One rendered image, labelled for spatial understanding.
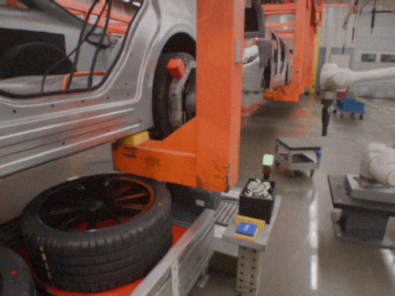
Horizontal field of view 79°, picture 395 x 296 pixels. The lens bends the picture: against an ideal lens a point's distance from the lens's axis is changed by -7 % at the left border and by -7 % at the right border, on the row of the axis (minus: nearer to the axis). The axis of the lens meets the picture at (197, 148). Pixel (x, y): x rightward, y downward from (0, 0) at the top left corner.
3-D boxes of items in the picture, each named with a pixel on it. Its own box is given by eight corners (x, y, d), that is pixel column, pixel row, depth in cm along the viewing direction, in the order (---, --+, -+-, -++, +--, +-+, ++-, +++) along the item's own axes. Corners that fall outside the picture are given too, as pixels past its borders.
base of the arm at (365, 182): (375, 176, 174) (376, 168, 173) (390, 189, 153) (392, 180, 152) (350, 175, 177) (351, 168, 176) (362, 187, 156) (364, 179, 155)
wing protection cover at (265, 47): (256, 69, 477) (258, 41, 463) (273, 69, 465) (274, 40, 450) (247, 68, 416) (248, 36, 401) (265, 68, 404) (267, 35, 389)
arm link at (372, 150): (379, 171, 168) (384, 140, 162) (391, 181, 151) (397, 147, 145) (355, 170, 171) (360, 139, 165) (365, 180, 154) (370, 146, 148)
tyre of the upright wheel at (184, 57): (124, 55, 149) (135, 158, 172) (157, 53, 140) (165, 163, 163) (178, 53, 205) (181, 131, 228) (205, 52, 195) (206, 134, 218)
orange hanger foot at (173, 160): (131, 161, 159) (127, 105, 149) (209, 176, 137) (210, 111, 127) (112, 170, 144) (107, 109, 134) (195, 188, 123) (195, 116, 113)
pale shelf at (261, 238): (249, 195, 137) (249, 190, 136) (281, 201, 130) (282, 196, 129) (221, 240, 100) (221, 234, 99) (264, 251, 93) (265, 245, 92)
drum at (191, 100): (194, 110, 186) (193, 90, 182) (221, 112, 178) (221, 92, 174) (184, 113, 174) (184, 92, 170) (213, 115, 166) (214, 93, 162)
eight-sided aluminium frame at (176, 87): (205, 132, 210) (205, 62, 194) (212, 132, 207) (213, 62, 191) (170, 150, 162) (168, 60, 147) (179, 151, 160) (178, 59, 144)
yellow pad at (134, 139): (130, 137, 152) (129, 129, 150) (149, 140, 146) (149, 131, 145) (114, 143, 140) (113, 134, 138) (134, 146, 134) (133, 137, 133)
